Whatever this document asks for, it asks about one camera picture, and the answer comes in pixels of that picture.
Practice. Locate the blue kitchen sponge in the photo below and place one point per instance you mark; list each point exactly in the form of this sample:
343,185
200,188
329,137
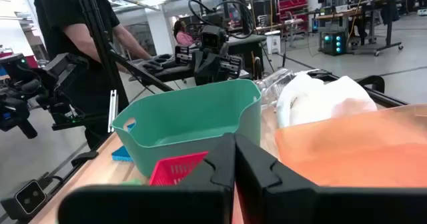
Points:
120,154

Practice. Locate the green cloth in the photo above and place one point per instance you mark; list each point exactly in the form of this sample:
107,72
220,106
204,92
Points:
131,182

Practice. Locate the black table-level camera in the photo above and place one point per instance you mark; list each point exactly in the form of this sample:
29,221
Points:
30,197

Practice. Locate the clear spray bottle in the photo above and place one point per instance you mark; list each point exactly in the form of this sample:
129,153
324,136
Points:
273,84

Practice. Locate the white cloth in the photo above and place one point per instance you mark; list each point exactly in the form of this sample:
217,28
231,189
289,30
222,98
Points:
320,100

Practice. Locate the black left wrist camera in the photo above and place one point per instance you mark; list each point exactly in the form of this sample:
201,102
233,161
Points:
213,37

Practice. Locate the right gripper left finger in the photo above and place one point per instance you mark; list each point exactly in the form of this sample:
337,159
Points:
200,204

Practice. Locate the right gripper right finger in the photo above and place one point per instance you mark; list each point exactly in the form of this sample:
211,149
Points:
283,204

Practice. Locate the computer tower blue lights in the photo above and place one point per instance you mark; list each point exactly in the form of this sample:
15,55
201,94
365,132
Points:
333,43

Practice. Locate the black side table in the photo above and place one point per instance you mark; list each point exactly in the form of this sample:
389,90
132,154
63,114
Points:
247,40

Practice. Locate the red storage shelf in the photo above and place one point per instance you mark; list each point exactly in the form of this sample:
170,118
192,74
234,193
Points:
292,7

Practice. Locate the silver aluminium bracket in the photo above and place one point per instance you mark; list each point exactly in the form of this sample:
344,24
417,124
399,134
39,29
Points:
112,110

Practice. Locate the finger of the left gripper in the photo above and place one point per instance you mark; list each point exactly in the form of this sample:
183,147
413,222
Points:
221,67
203,69

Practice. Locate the teal plastic bin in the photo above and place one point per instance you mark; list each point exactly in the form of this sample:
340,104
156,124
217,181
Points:
187,117

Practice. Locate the orange plastic tray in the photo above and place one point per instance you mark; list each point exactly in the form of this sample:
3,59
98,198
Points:
350,150

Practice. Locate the black robot equipment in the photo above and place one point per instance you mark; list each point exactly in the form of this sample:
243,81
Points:
56,74

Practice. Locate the white waste bin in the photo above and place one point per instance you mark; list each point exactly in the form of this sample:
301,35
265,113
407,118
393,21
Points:
273,42

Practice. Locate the wooden top office desk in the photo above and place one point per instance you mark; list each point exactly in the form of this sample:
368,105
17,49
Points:
337,15

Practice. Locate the red plastic basket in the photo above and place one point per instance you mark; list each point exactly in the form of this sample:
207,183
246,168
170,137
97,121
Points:
173,172

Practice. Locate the person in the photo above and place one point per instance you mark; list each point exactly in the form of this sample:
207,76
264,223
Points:
63,17
183,37

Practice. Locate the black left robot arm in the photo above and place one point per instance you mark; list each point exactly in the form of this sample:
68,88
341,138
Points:
166,75

